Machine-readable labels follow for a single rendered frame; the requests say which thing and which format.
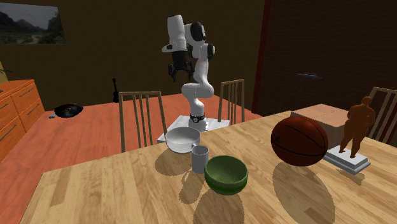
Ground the wooden dining table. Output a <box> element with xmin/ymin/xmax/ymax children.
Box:
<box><xmin>19</xmin><ymin>109</ymin><xmax>397</xmax><ymax>224</ymax></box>

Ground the green bowl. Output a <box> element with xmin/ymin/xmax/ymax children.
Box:
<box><xmin>204</xmin><ymin>155</ymin><xmax>249</xmax><ymax>196</ymax></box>

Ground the landscape wall picture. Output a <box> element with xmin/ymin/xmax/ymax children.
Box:
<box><xmin>0</xmin><ymin>3</ymin><xmax>67</xmax><ymax>45</ymax></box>

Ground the tan cardboard box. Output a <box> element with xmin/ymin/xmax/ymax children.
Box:
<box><xmin>289</xmin><ymin>103</ymin><xmax>352</xmax><ymax>150</ymax></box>

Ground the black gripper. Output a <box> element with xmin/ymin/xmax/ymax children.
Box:
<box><xmin>167</xmin><ymin>50</ymin><xmax>195</xmax><ymax>83</ymax></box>

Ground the small grey wall shelf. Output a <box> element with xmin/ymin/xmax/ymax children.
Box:
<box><xmin>296</xmin><ymin>72</ymin><xmax>323</xmax><ymax>80</ymax></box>

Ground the black round floor object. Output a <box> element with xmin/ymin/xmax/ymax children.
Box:
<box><xmin>48</xmin><ymin>103</ymin><xmax>85</xmax><ymax>120</ymax></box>

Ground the small black guitar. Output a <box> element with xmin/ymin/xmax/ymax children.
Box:
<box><xmin>111</xmin><ymin>78</ymin><xmax>120</xmax><ymax>104</ymax></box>

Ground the brown figure on white base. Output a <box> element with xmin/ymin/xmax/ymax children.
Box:
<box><xmin>322</xmin><ymin>95</ymin><xmax>372</xmax><ymax>176</ymax></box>

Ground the brown basketball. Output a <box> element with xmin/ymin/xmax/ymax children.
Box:
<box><xmin>270</xmin><ymin>116</ymin><xmax>329</xmax><ymax>167</ymax></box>

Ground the white bowl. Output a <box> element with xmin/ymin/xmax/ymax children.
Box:
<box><xmin>165</xmin><ymin>126</ymin><xmax>202</xmax><ymax>154</ymax></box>

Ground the orange chest of drawers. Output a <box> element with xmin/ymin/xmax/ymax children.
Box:
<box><xmin>0</xmin><ymin>79</ymin><xmax>46</xmax><ymax>164</ymax></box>

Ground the grey cup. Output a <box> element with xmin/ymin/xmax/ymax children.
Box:
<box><xmin>191</xmin><ymin>144</ymin><xmax>210</xmax><ymax>174</ymax></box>

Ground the wooden slat-back chair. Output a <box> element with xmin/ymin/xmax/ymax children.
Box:
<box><xmin>118</xmin><ymin>90</ymin><xmax>169</xmax><ymax>153</ymax></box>
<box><xmin>217</xmin><ymin>78</ymin><xmax>246</xmax><ymax>126</ymax></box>
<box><xmin>366</xmin><ymin>86</ymin><xmax>397</xmax><ymax>144</ymax></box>

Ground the grey robot stand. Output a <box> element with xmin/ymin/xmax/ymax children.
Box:
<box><xmin>156</xmin><ymin>115</ymin><xmax>230</xmax><ymax>144</ymax></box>

